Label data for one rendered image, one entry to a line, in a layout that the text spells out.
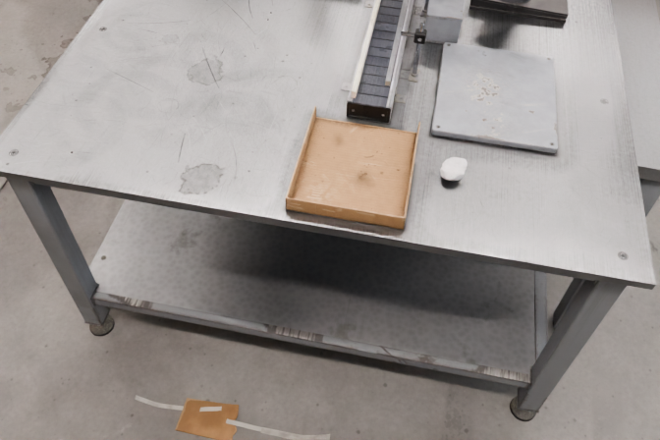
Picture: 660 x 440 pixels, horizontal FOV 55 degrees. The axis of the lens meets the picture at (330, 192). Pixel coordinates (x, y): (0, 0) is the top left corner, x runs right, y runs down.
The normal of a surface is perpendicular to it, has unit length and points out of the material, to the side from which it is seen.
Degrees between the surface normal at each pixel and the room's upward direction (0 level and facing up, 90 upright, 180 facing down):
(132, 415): 0
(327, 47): 0
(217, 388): 0
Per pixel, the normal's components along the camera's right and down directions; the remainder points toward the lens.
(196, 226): 0.03, -0.65
